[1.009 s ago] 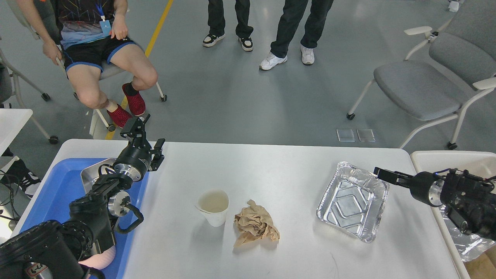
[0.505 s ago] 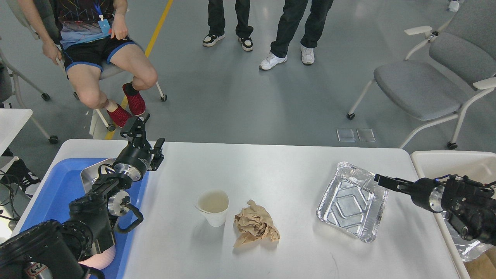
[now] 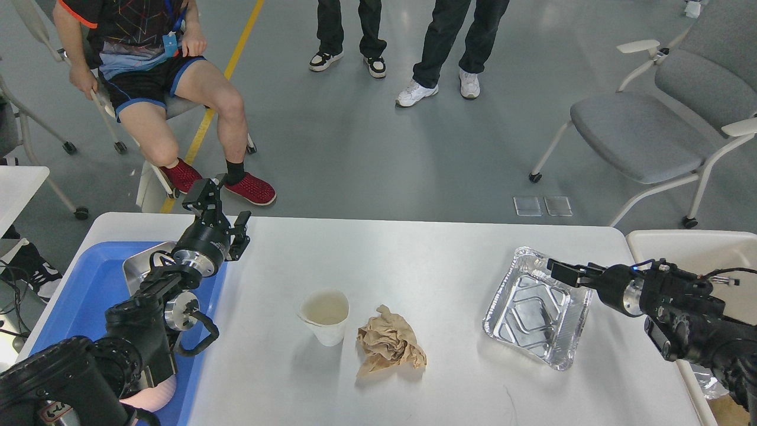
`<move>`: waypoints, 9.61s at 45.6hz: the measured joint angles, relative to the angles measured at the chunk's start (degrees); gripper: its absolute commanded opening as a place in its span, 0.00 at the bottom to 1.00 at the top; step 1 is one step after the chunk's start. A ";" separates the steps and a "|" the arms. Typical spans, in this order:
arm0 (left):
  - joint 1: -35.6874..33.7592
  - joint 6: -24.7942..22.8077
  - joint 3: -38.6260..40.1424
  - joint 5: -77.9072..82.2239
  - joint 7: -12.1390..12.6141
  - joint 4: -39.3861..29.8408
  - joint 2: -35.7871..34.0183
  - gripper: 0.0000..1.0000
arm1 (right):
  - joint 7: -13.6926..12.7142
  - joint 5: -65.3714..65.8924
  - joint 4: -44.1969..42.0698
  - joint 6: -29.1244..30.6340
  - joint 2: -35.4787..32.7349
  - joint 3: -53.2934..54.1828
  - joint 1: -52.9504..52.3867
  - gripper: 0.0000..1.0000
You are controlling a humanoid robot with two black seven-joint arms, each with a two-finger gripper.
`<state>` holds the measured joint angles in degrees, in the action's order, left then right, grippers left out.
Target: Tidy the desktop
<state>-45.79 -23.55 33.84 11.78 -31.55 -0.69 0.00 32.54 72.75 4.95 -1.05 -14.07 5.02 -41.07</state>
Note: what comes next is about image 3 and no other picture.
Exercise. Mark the stainless steel rectangular tray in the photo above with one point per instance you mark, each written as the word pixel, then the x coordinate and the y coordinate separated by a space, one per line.
pixel 138 266

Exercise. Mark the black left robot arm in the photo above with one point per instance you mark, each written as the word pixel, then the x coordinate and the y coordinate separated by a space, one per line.
pixel 79 381

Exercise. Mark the seated person in shorts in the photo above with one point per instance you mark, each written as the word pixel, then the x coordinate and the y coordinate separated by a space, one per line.
pixel 143 53

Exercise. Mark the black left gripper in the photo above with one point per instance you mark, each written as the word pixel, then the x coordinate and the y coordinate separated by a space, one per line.
pixel 211 240

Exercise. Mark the grey office chair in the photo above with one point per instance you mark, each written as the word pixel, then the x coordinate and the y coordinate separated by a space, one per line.
pixel 709 69

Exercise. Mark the white paper cup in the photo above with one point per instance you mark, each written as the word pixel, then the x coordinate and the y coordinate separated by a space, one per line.
pixel 325 312

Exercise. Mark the brown paper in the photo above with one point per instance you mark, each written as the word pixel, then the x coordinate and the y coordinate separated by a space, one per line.
pixel 388 340

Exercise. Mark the clear floor plate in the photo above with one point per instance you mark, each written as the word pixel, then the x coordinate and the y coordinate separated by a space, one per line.
pixel 527 206
pixel 558 206

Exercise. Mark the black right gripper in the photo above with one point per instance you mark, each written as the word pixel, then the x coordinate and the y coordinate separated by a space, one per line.
pixel 619 287

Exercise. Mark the white plastic bin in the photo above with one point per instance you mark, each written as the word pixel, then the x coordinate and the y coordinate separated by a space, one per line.
pixel 701 251

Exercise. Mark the standing person white sneakers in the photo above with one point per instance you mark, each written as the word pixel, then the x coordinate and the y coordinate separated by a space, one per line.
pixel 447 20

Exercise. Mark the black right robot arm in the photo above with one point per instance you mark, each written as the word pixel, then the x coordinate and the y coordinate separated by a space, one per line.
pixel 683 319

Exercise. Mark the pink ribbed mug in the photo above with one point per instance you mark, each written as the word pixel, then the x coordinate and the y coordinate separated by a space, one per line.
pixel 153 399

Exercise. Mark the aluminium foil tray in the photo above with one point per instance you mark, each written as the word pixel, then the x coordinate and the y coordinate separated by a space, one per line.
pixel 536 314

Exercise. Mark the white side table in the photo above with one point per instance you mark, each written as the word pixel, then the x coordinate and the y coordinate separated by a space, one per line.
pixel 18 185

